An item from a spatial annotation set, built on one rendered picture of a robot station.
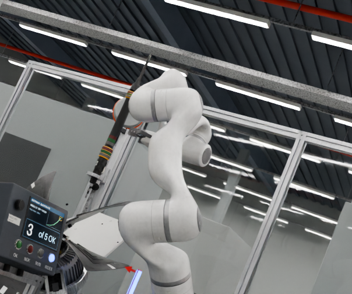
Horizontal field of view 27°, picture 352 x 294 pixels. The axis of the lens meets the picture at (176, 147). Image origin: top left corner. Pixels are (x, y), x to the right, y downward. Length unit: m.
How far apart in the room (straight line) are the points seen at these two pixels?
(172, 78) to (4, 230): 0.76
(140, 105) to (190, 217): 0.41
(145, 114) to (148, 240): 0.41
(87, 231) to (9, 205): 1.31
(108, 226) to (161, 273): 1.15
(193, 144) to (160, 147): 0.52
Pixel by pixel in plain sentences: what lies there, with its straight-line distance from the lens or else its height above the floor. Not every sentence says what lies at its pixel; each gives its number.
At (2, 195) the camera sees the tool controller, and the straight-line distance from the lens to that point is 1.93.
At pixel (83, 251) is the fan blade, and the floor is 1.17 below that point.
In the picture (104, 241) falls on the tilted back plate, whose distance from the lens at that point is 3.13.
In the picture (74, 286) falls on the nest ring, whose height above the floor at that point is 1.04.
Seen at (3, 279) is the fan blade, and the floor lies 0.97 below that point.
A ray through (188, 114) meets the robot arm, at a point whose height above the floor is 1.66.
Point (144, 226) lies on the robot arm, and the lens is 2.01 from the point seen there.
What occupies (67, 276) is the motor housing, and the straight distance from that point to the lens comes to 2.87.
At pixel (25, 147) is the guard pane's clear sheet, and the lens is 4.05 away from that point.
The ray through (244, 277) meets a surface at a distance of 3.21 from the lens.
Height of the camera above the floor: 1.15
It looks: 11 degrees up
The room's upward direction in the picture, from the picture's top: 23 degrees clockwise
